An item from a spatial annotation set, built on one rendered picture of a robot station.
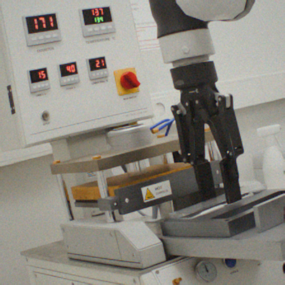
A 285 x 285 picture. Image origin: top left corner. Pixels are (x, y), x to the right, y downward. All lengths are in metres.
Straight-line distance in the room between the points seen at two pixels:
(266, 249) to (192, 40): 0.37
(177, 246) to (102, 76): 0.49
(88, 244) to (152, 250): 0.16
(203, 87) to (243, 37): 1.31
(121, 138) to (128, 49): 0.28
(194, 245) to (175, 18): 0.36
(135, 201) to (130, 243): 0.12
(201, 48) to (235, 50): 1.26
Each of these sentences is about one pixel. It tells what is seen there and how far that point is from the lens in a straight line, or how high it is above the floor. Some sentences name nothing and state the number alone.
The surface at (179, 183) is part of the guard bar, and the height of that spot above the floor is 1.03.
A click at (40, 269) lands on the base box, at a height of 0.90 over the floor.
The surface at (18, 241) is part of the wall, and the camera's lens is 1.77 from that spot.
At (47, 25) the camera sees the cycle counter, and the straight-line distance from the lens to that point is 1.38.
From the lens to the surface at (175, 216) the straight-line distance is 1.08.
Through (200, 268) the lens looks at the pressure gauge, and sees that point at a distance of 1.10.
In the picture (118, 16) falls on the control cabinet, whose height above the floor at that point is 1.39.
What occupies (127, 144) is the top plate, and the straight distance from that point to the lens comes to 1.25.
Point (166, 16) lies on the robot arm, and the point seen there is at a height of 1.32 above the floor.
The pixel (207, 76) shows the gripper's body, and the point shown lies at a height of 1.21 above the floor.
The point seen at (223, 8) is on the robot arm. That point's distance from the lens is 0.99.
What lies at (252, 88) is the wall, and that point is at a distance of 2.30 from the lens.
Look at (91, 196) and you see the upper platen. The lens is 1.25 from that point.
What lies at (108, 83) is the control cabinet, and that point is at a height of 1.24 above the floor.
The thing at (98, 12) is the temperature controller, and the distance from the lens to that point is 1.45.
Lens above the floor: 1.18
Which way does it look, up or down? 3 degrees down
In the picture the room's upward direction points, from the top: 12 degrees counter-clockwise
